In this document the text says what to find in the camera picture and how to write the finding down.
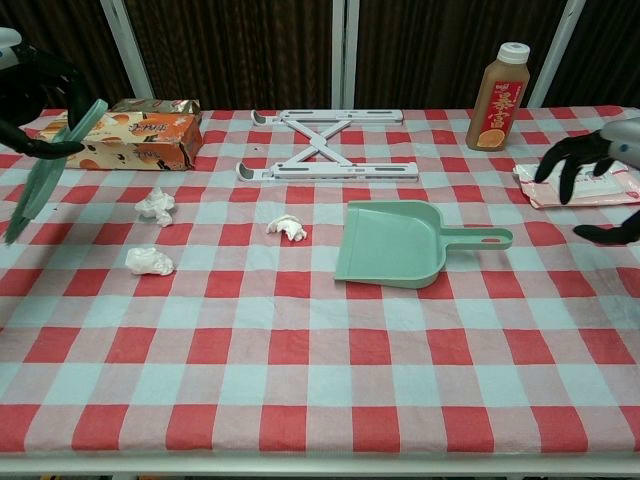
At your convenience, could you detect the pink wet wipes pack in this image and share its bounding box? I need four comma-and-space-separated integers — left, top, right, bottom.
512, 159, 640, 209

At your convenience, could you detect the red white checkered tablecloth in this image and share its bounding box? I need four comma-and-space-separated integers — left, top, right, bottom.
0, 105, 640, 464

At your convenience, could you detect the brown juice bottle white cap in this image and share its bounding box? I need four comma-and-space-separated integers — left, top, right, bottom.
465, 42, 531, 151

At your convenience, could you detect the grey metal partition post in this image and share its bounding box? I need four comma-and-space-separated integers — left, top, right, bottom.
99, 0, 156, 101
527, 0, 587, 107
332, 0, 359, 110

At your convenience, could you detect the dark brown partition panel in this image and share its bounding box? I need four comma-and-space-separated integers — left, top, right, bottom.
355, 0, 569, 109
0, 0, 136, 111
122, 0, 335, 111
542, 0, 640, 109

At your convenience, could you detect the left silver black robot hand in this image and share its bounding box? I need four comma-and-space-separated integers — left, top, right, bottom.
0, 27, 86, 160

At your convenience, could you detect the white folding laptop stand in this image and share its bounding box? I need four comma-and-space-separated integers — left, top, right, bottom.
234, 108, 420, 184

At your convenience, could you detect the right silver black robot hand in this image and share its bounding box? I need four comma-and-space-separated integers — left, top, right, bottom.
533, 117, 640, 246

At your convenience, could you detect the green plastic hand brush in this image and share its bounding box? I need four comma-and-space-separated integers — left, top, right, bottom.
3, 97, 110, 246

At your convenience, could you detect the white paper scrap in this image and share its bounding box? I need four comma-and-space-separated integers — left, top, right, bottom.
133, 187, 177, 229
265, 213, 308, 245
124, 245, 176, 277

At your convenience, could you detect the orange snack cake box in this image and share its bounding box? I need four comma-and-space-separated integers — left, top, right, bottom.
34, 110, 204, 172

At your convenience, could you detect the green plastic dustpan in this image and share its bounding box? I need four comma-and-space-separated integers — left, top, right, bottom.
333, 199, 515, 290

